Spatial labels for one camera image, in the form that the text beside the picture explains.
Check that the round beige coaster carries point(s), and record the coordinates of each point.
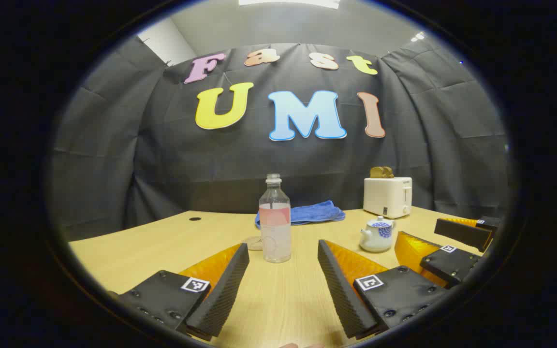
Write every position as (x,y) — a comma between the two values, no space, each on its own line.
(252,243)

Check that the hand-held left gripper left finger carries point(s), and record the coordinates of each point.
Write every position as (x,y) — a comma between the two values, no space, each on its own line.
(220,295)

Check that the white toaster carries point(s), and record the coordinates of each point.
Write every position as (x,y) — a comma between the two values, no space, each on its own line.
(385,195)

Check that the brown toast slices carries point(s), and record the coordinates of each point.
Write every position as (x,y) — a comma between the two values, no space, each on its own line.
(381,172)

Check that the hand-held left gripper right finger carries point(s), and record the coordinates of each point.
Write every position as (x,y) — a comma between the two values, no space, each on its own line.
(341,290)

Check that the blue towel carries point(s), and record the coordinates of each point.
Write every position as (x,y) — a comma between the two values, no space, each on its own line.
(315,212)

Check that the clear water bottle pink label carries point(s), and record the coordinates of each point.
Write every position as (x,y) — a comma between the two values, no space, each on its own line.
(275,227)

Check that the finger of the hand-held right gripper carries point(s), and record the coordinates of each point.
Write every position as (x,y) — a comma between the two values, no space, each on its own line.
(450,265)
(462,234)

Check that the white teacup blue pattern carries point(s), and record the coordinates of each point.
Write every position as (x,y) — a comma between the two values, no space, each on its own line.
(373,241)

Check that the ceiling light panel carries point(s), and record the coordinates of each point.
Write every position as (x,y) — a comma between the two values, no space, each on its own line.
(288,3)

